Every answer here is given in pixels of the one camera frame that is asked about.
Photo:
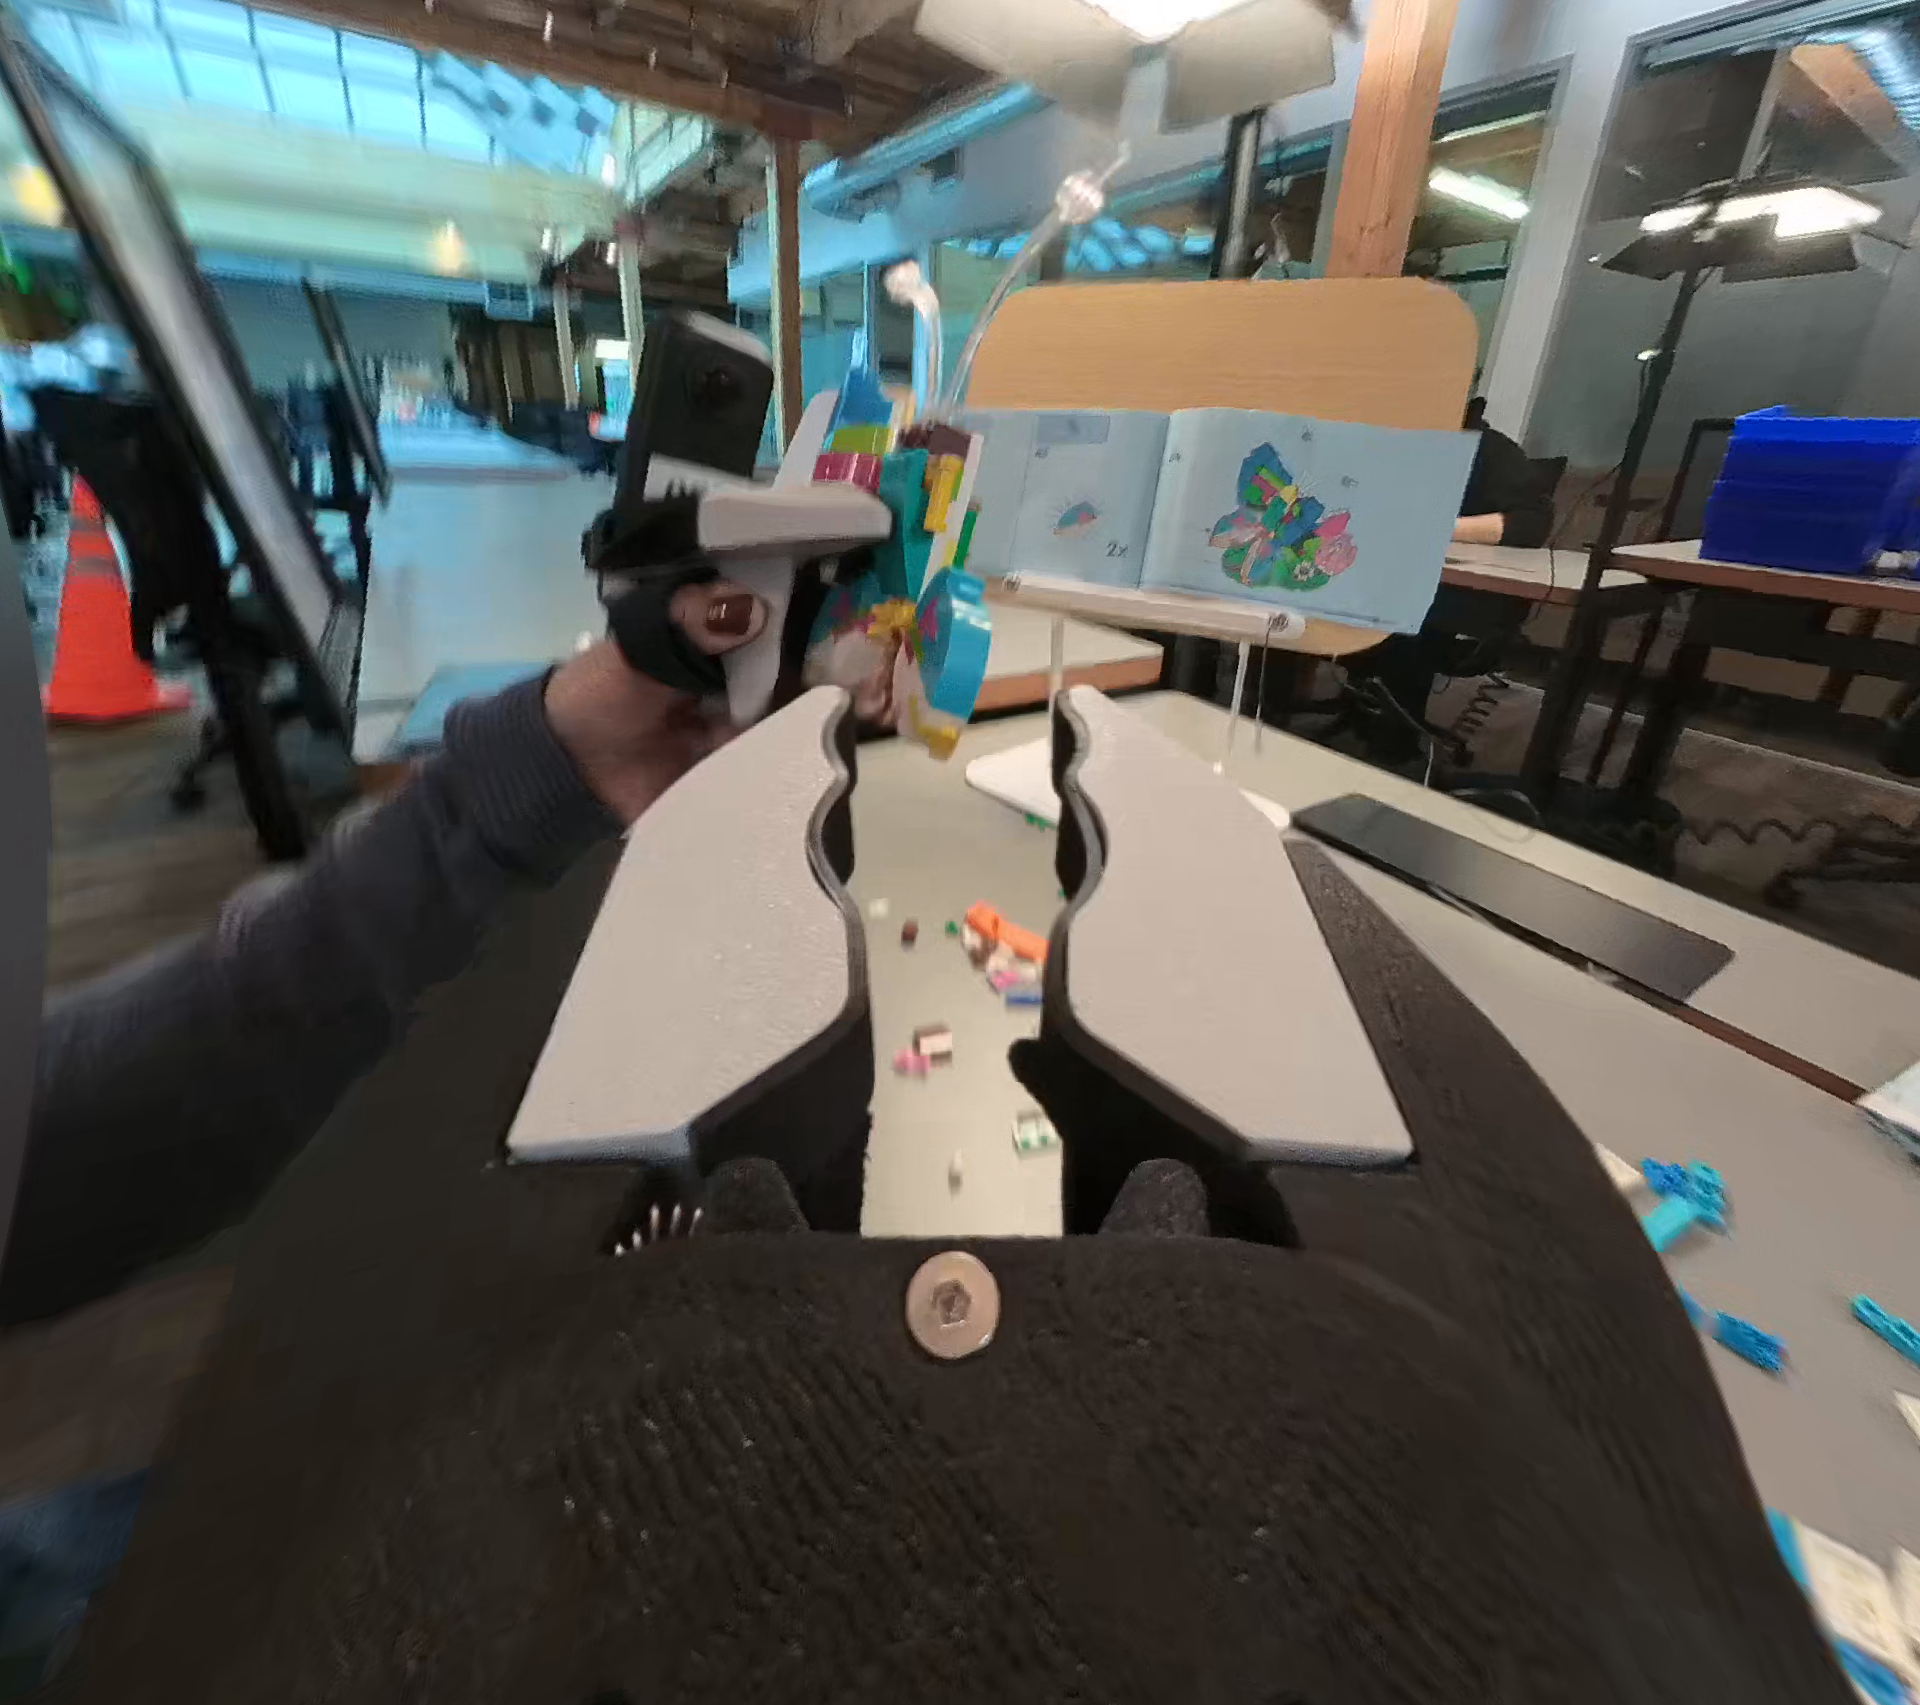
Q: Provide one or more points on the person's left forearm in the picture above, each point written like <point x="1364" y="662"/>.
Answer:
<point x="301" y="971"/>

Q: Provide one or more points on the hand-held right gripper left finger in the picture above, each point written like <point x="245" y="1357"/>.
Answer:
<point x="690" y="971"/>

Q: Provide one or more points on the stack of blue bins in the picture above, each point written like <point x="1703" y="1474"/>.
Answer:
<point x="1814" y="491"/>

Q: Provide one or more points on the flat black tablet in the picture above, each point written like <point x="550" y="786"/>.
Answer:
<point x="1514" y="894"/>

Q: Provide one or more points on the wooden support column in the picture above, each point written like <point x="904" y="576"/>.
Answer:
<point x="1419" y="40"/>

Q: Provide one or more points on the scattered small lego pieces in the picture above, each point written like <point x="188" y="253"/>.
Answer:
<point x="999" y="947"/>

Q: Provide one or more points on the orange traffic cone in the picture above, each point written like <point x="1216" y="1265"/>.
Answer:
<point x="99" y="625"/>

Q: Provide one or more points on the person's left hand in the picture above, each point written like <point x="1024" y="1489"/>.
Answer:
<point x="660" y="745"/>

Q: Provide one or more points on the colourful lego butterfly model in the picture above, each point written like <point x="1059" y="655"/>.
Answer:
<point x="930" y="535"/>

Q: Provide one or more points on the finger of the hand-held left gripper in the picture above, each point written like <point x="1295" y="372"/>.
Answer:
<point x="810" y="438"/>
<point x="789" y="521"/>

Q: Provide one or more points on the open lego instruction booklet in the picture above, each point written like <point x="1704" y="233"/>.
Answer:
<point x="1261" y="521"/>

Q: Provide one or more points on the wooden board book stand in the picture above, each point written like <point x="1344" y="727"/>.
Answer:
<point x="1214" y="349"/>

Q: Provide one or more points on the studio light on stand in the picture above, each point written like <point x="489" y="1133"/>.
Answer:
<point x="1740" y="228"/>

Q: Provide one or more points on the group of turquoise lego pieces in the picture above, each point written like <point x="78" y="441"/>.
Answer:
<point x="1694" y="1204"/>

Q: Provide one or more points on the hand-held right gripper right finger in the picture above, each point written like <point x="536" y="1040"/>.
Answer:
<point x="1200" y="971"/>

